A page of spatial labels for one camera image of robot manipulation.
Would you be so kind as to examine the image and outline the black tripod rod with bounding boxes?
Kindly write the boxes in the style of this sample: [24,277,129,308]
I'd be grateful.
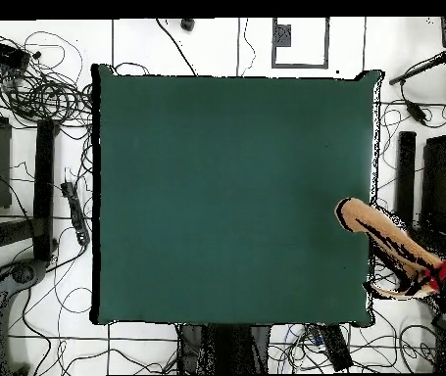
[387,48,446,86]

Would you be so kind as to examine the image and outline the black power strip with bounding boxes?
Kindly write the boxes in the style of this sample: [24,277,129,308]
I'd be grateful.
[318,324,354,372]
[60,180,91,247]

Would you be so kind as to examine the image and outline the black switch box with ports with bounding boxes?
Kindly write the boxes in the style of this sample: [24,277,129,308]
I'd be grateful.
[0,35,31,72]

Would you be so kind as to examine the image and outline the tan terry towel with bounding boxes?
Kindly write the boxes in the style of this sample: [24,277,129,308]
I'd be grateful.
[333,196,446,301]

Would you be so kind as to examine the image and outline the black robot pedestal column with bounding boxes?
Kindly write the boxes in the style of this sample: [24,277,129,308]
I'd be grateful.
[176,323,273,375]

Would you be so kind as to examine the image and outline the black metal stand frame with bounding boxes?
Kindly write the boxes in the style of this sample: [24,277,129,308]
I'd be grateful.
[394,130,418,228]
[0,117,61,262]

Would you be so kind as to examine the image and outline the black power adapter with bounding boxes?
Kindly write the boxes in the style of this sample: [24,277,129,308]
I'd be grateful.
[405,100,428,126]

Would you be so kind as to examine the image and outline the tangled black cables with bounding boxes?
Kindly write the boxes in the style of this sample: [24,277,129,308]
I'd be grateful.
[0,30,94,130]

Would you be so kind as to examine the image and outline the dark green tablecloth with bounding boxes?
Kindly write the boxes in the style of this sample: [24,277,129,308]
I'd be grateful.
[89,63,384,328]

